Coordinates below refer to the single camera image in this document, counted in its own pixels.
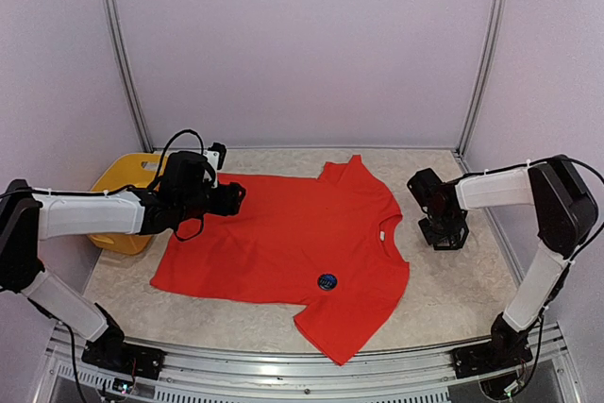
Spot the yellow plastic basket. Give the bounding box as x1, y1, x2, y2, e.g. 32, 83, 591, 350
87, 152, 170, 257

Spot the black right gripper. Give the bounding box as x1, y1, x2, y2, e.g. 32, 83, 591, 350
419, 206, 466, 244

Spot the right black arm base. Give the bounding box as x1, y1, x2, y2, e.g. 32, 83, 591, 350
451, 313, 533, 378

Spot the right aluminium frame post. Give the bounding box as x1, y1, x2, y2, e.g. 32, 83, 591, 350
455, 0, 506, 160

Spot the aluminium frame post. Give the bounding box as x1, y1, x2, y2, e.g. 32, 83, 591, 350
102, 0, 154, 152
455, 0, 506, 160

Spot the left aluminium frame post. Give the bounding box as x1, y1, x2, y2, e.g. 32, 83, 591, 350
102, 0, 154, 152

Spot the red t-shirt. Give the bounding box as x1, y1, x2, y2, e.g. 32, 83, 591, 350
151, 155, 410, 364

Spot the white round brooch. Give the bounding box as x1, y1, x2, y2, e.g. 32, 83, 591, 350
317, 274, 338, 292

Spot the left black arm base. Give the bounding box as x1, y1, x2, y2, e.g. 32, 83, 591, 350
81, 320, 166, 380

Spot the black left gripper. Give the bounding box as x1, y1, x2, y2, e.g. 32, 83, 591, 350
177, 181, 245, 223

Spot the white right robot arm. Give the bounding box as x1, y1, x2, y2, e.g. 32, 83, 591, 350
407, 154, 603, 369

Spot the aluminium front rail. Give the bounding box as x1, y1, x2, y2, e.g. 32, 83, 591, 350
32, 322, 581, 403

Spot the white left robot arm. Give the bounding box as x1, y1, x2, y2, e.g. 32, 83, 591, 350
1, 149, 245, 370

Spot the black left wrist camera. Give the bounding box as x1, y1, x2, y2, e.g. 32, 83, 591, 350
203, 142, 227, 188

